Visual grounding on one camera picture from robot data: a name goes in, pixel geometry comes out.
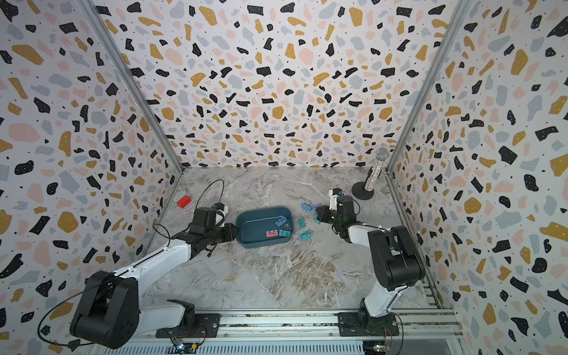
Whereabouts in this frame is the teal plastic storage box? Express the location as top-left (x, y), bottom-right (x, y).
top-left (236, 206), bottom-right (294, 249)

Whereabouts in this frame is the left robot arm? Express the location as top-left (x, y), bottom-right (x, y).
top-left (70, 223), bottom-right (238, 349)

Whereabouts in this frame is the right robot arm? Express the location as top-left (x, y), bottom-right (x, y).
top-left (316, 206), bottom-right (425, 318)

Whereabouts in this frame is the glitter microphone on black stand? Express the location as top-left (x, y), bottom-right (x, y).
top-left (351, 147), bottom-right (390, 201)

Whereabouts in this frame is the red small block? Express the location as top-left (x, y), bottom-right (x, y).
top-left (176, 195), bottom-right (192, 209)

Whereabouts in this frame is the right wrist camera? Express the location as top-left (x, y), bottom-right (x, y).
top-left (328, 188), bottom-right (355, 214)

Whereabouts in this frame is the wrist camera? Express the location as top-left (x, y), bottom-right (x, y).
top-left (190, 203), bottom-right (228, 234)
top-left (328, 188), bottom-right (355, 214)

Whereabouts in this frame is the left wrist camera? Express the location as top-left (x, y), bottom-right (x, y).
top-left (190, 203), bottom-right (228, 234)

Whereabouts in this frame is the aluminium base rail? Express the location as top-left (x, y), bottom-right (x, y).
top-left (89, 309), bottom-right (469, 354)

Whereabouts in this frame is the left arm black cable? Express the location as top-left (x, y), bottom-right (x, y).
top-left (37, 178), bottom-right (226, 349)

